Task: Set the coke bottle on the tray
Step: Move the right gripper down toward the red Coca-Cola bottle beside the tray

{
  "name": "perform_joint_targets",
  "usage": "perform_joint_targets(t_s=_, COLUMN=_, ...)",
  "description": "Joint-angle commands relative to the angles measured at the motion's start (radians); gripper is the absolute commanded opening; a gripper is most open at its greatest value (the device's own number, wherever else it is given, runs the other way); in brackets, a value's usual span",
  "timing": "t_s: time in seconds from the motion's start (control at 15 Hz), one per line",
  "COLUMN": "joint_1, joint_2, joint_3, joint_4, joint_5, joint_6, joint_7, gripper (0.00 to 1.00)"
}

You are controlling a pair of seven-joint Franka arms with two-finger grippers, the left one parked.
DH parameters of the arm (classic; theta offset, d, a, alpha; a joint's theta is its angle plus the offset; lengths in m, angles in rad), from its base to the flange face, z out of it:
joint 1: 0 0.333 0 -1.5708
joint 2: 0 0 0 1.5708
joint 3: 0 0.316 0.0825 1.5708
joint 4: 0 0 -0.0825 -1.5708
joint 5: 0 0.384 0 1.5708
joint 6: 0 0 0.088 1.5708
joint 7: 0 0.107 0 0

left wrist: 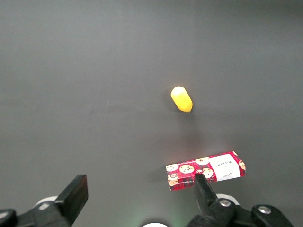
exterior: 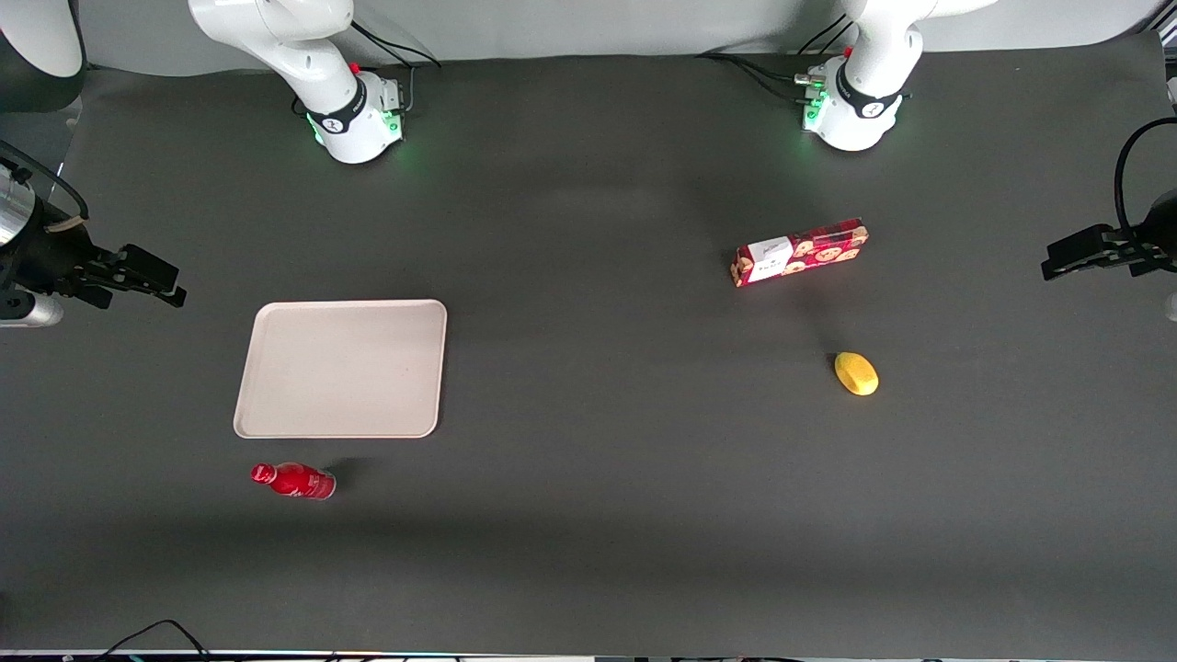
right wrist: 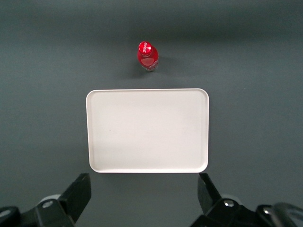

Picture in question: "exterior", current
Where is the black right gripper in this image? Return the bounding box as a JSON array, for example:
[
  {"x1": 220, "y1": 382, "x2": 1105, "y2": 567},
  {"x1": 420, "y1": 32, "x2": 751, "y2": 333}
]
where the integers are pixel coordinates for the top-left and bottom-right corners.
[{"x1": 0, "y1": 215, "x2": 189, "y2": 310}]

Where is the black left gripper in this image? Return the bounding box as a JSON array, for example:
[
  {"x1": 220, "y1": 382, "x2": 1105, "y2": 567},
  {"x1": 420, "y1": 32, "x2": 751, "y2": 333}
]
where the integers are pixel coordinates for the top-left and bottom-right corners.
[{"x1": 1041, "y1": 188, "x2": 1177, "y2": 282}]

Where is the beige plastic tray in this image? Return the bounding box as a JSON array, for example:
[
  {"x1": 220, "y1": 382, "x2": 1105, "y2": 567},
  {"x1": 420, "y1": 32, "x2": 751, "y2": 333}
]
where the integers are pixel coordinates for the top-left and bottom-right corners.
[{"x1": 233, "y1": 299, "x2": 449, "y2": 439}]

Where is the red coke bottle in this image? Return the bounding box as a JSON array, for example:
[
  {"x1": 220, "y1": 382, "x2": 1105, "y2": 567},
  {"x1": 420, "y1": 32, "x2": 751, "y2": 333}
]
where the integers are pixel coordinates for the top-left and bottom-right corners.
[{"x1": 250, "y1": 462, "x2": 337, "y2": 501}]

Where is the yellow lemon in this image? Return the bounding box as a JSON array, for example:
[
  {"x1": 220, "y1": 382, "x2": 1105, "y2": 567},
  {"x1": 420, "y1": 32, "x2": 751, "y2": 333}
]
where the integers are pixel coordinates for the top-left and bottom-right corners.
[{"x1": 834, "y1": 351, "x2": 880, "y2": 397}]

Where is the red tartan cookie box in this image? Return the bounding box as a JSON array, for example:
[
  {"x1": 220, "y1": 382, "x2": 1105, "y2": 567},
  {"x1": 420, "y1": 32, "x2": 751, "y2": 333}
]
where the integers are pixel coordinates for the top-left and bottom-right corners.
[{"x1": 731, "y1": 218, "x2": 870, "y2": 289}]

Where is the dark grey table mat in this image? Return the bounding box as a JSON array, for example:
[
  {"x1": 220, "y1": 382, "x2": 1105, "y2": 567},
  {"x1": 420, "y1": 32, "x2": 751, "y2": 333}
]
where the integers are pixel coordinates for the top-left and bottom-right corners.
[{"x1": 0, "y1": 32, "x2": 1177, "y2": 659}]

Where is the black cable on left wrist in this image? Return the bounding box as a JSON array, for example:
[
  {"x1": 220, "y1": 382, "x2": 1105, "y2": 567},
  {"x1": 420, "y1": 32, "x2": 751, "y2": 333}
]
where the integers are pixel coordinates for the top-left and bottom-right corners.
[{"x1": 1114, "y1": 117, "x2": 1177, "y2": 242}]

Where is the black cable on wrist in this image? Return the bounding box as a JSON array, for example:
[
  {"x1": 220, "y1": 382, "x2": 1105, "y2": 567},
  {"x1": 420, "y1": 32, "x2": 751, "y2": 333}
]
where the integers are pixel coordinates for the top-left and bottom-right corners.
[
  {"x1": 0, "y1": 141, "x2": 90, "y2": 222},
  {"x1": 1114, "y1": 117, "x2": 1177, "y2": 242}
]

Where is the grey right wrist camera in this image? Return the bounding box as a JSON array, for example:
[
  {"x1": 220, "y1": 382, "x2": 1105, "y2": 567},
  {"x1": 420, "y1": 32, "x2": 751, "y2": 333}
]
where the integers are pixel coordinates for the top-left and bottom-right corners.
[{"x1": 0, "y1": 291, "x2": 65, "y2": 329}]

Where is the black cable on right wrist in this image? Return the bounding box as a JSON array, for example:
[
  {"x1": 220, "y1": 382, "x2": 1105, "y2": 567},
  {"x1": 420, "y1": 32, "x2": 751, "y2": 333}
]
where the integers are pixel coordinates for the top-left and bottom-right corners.
[{"x1": 0, "y1": 141, "x2": 90, "y2": 222}]

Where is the black cable at table edge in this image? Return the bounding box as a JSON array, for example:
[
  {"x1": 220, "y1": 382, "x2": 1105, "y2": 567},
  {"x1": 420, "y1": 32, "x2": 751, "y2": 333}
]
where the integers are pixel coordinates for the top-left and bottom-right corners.
[{"x1": 90, "y1": 619, "x2": 214, "y2": 662}]

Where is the black cable at right arm base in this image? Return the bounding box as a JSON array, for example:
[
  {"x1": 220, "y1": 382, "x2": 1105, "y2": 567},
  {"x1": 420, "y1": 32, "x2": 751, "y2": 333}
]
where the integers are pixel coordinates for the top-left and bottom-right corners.
[{"x1": 348, "y1": 18, "x2": 443, "y2": 113}]

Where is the black cable at arm base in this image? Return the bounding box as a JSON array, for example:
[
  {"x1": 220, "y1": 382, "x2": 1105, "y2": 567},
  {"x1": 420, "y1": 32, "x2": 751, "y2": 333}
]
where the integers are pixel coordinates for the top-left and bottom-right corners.
[
  {"x1": 348, "y1": 18, "x2": 443, "y2": 113},
  {"x1": 697, "y1": 51, "x2": 814, "y2": 104},
  {"x1": 794, "y1": 13, "x2": 852, "y2": 58}
]

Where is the black cable at left arm base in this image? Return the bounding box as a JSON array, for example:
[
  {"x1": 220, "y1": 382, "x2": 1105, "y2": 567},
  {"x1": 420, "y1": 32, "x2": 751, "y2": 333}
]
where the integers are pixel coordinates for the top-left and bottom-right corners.
[
  {"x1": 697, "y1": 51, "x2": 814, "y2": 104},
  {"x1": 794, "y1": 13, "x2": 852, "y2": 58}
]

